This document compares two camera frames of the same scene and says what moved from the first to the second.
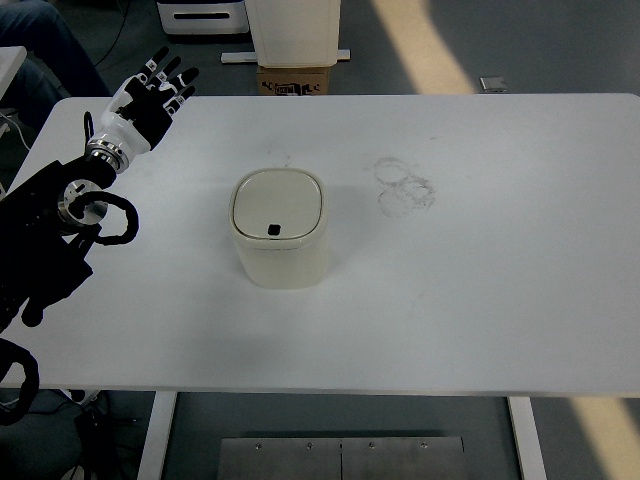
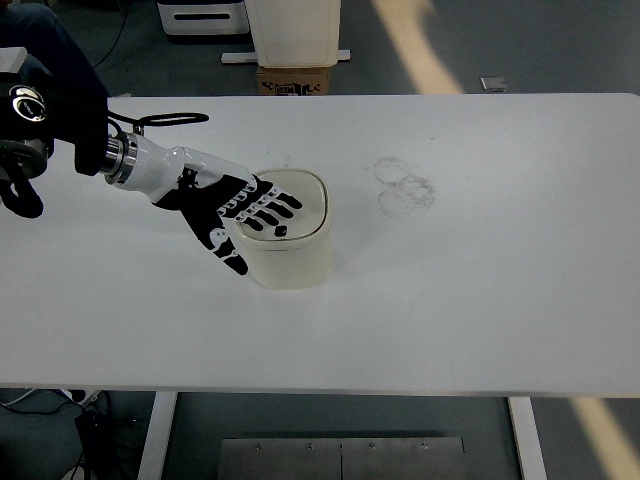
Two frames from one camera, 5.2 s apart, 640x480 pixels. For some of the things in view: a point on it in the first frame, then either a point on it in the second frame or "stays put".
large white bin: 295,33 stays put
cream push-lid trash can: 280,220 stays put
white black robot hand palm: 139,113 → 199,186
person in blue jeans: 56,64 stays put
